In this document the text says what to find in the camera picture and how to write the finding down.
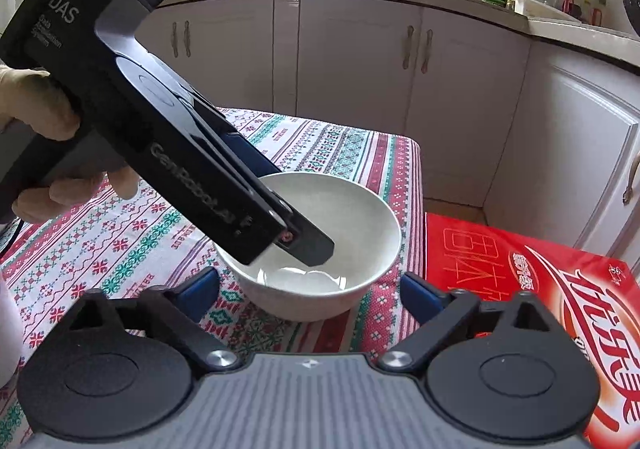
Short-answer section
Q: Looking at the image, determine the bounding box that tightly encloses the floral white bowl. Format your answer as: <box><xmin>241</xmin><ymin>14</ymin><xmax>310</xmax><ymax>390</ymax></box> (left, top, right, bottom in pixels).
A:
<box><xmin>0</xmin><ymin>277</ymin><xmax>23</xmax><ymax>387</ymax></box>
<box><xmin>217</xmin><ymin>172</ymin><xmax>401</xmax><ymax>322</ymax></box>

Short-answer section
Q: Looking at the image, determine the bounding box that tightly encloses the left gloved hand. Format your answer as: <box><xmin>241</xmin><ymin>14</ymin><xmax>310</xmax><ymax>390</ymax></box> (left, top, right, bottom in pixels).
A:
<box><xmin>1</xmin><ymin>65</ymin><xmax>139</xmax><ymax>226</ymax></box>

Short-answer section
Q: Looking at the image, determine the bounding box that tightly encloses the patterned tablecloth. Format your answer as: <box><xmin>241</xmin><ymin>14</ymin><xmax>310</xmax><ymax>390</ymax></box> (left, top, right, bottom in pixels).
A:
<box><xmin>2</xmin><ymin>102</ymin><xmax>445</xmax><ymax>448</ymax></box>

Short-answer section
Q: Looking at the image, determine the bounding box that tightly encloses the red snack package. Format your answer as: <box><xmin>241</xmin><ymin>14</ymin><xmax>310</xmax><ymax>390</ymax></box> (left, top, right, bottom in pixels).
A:
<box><xmin>424</xmin><ymin>211</ymin><xmax>640</xmax><ymax>449</ymax></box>

